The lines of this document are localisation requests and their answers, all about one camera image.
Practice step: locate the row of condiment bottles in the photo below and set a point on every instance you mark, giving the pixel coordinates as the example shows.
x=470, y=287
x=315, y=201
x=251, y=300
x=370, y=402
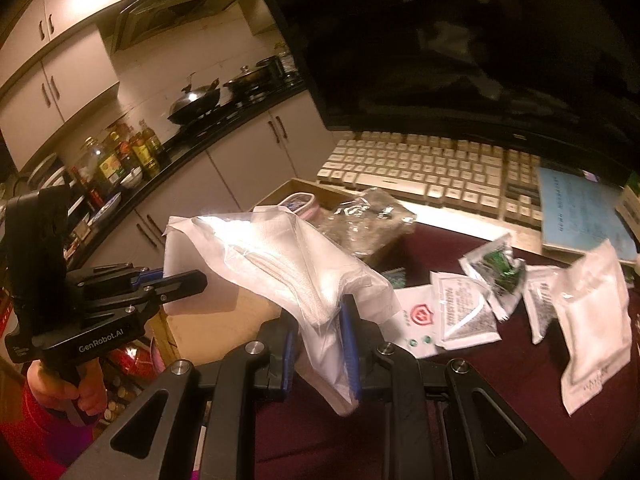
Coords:
x=145, y=150

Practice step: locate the black computer monitor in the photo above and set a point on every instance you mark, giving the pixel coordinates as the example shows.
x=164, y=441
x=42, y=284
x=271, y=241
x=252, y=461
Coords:
x=450, y=50

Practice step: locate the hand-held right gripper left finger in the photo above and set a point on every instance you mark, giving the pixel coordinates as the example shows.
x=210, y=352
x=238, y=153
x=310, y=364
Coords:
x=288, y=365

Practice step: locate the clear bag with white cloth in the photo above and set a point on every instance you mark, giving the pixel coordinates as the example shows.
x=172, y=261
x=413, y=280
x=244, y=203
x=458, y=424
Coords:
x=280, y=260

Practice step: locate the white round plate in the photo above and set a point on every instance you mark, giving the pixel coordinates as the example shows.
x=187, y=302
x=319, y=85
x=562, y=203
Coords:
x=47, y=170

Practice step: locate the black cooking pot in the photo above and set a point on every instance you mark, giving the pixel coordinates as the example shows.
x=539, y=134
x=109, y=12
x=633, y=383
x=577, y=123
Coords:
x=272, y=67

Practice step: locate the small white bowl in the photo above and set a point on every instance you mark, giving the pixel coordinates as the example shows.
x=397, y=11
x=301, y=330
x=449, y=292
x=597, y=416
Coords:
x=131, y=178

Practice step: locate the blue paper booklet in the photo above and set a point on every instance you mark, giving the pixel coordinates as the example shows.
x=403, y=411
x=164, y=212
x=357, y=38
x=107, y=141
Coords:
x=580, y=210

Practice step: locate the brown cardboard box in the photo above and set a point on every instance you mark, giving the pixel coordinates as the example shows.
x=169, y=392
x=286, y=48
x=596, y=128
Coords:
x=235, y=320

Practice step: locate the white computer keyboard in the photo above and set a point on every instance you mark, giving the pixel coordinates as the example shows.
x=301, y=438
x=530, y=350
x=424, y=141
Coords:
x=425, y=170

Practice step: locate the maroon tablecloth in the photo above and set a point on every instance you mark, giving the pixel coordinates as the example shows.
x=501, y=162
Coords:
x=440, y=245

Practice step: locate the steel wok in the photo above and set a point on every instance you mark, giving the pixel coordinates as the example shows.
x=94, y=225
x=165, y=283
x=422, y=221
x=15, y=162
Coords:
x=192, y=102

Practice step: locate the white sachet with red emblem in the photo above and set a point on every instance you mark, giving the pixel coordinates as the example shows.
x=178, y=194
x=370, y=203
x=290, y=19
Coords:
x=410, y=320

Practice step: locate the white sachet with grey print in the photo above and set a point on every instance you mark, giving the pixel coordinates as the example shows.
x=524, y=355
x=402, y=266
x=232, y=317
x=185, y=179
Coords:
x=542, y=305

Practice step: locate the black range hood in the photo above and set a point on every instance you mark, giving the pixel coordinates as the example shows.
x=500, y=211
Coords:
x=170, y=15

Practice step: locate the steel pot with lid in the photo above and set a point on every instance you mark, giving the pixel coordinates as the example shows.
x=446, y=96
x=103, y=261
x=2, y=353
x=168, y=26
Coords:
x=247, y=85

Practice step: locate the blue patterned bowl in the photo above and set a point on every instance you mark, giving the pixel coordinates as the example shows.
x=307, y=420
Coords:
x=105, y=207

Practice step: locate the white packaged towel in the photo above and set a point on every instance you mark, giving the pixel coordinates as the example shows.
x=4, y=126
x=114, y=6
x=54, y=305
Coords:
x=595, y=320

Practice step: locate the person's left hand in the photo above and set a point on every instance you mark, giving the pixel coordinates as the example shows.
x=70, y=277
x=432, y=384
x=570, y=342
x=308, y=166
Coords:
x=92, y=385

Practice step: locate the crumpled clear plastic wrapper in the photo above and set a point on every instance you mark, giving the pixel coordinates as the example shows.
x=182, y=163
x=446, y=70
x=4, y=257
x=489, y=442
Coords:
x=365, y=220

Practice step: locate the person's left forearm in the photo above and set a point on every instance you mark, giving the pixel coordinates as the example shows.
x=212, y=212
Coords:
x=30, y=430

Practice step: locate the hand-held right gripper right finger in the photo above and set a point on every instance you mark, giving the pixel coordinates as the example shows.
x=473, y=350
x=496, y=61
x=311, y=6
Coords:
x=351, y=350

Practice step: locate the small green packet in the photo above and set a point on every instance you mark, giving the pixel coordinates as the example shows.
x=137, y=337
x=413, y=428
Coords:
x=396, y=276

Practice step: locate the white and green carton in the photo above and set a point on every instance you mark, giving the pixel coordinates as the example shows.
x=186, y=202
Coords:
x=630, y=205

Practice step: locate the green and white sachet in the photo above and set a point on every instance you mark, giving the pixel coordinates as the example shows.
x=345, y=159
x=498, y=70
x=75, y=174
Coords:
x=500, y=265

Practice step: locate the white upper kitchen cabinets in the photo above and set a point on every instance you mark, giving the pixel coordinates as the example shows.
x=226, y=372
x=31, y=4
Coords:
x=75, y=75

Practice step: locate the black gas stove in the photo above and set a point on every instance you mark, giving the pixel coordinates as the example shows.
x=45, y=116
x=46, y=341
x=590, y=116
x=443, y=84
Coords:
x=225, y=112

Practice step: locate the pink-rimmed plastic container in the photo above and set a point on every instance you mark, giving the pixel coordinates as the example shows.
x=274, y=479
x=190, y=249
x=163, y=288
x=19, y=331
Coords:
x=300, y=203

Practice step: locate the black kitchen counter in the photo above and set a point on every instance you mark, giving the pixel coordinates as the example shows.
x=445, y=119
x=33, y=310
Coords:
x=200, y=140

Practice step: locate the white sachet with black text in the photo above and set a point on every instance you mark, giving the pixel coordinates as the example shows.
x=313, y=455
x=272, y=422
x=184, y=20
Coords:
x=465, y=315

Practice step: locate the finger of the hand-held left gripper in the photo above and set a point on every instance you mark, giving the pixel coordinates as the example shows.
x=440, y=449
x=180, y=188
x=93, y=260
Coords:
x=185, y=281
x=150, y=275

